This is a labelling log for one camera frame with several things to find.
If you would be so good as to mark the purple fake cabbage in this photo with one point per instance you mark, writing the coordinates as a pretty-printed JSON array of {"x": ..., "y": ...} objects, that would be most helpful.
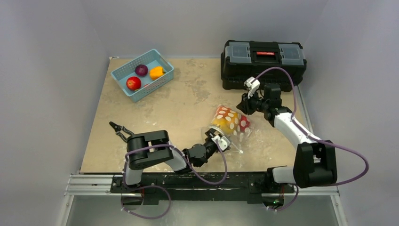
[{"x": 141, "y": 70}]

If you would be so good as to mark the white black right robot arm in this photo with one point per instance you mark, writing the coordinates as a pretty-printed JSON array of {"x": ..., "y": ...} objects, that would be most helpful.
[{"x": 315, "y": 161}]

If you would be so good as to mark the black plastic toolbox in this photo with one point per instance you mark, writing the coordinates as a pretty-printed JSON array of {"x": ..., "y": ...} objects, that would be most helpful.
[{"x": 271, "y": 62}]

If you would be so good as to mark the red fake tomato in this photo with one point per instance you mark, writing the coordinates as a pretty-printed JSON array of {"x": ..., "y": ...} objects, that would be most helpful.
[{"x": 244, "y": 125}]

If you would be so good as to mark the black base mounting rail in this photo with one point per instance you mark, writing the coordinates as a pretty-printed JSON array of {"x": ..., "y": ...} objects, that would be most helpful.
[{"x": 249, "y": 187}]

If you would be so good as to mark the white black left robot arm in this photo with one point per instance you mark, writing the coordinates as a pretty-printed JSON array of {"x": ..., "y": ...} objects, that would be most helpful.
[{"x": 148, "y": 149}]

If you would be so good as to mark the polka dot zip top bag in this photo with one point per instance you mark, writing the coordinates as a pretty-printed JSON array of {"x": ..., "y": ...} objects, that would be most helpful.
[{"x": 237, "y": 139}]

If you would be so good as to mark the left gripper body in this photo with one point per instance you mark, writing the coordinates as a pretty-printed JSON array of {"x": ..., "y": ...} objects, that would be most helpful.
[{"x": 209, "y": 144}]

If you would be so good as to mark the light blue perforated basket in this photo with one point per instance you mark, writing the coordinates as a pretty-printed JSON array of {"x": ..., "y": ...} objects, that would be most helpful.
[{"x": 151, "y": 59}]

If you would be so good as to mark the orange fake fruit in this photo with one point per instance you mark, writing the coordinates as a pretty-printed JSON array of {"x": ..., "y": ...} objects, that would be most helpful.
[{"x": 156, "y": 72}]

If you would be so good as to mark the red fake apple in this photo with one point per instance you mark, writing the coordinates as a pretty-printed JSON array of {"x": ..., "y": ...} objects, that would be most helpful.
[{"x": 133, "y": 83}]

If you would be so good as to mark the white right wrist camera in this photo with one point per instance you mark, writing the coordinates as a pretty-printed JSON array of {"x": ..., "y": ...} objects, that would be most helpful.
[{"x": 252, "y": 85}]

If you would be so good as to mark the black handled pliers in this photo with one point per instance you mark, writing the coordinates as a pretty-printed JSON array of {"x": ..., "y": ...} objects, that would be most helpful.
[{"x": 121, "y": 131}]

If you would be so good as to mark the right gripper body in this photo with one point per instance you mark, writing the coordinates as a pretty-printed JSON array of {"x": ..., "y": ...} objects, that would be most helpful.
[{"x": 246, "y": 104}]

